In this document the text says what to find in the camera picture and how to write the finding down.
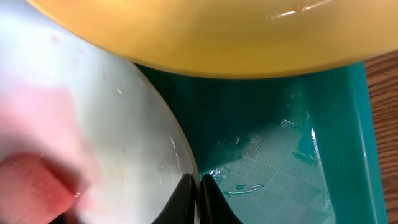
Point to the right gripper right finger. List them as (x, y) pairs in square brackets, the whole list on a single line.
[(214, 208)]

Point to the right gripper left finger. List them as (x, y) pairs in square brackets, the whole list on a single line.
[(180, 208)]

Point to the light blue plate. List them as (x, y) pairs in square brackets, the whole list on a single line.
[(141, 149)]

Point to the yellow plate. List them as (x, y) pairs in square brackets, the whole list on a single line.
[(233, 38)]

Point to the teal plastic tray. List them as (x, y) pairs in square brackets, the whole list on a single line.
[(283, 150)]

